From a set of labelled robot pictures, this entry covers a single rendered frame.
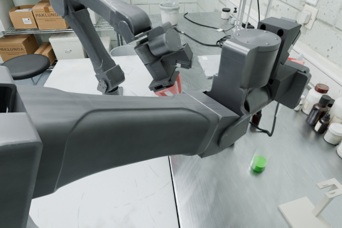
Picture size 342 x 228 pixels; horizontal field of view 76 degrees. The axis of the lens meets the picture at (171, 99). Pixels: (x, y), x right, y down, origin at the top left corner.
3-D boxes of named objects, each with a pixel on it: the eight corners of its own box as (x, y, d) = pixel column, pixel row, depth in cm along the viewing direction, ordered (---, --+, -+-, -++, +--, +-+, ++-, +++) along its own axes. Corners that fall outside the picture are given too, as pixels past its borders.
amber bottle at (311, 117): (311, 127, 74) (325, 102, 67) (303, 118, 77) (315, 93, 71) (323, 125, 74) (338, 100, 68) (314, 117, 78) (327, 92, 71)
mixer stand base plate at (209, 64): (206, 78, 98) (206, 76, 98) (196, 57, 114) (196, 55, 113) (269, 73, 102) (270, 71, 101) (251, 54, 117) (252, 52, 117)
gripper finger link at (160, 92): (191, 92, 68) (176, 67, 64) (186, 106, 63) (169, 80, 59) (172, 97, 71) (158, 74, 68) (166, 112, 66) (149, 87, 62)
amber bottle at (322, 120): (324, 130, 73) (335, 113, 68) (322, 135, 71) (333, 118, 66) (314, 126, 74) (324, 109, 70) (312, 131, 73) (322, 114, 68)
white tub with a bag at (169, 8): (165, 19, 163) (164, -13, 150) (182, 21, 158) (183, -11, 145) (156, 25, 153) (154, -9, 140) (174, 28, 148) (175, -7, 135)
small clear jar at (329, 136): (323, 142, 69) (331, 131, 65) (321, 133, 72) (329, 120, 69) (341, 147, 67) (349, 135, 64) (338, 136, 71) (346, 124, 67)
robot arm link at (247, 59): (239, 21, 31) (175, 42, 25) (300, 40, 26) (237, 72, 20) (226, 88, 39) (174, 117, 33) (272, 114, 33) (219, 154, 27)
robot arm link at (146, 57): (169, 53, 60) (156, 30, 57) (159, 64, 57) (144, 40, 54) (152, 58, 65) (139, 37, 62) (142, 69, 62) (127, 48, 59)
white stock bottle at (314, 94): (322, 111, 80) (336, 86, 74) (315, 118, 77) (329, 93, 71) (305, 103, 84) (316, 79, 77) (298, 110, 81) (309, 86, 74)
